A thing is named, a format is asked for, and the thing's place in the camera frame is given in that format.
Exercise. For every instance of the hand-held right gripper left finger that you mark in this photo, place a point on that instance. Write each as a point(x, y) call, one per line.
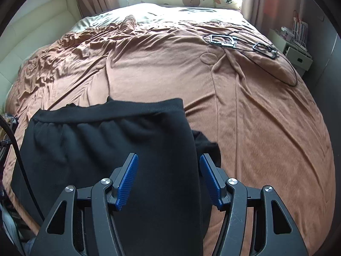
point(128, 181)

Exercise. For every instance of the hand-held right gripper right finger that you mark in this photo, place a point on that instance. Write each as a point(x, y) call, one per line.
point(210, 181)

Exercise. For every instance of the black pants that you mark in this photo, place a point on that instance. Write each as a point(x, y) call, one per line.
point(106, 144)

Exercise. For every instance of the brown blanket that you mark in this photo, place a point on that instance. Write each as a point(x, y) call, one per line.
point(253, 125)

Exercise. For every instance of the cream two-drawer nightstand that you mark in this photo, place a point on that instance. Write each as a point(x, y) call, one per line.
point(295, 58)

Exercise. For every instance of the cream padded headboard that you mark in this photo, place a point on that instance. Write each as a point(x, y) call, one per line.
point(40, 32)

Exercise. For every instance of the striped bag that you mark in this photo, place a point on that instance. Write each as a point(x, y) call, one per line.
point(301, 26)

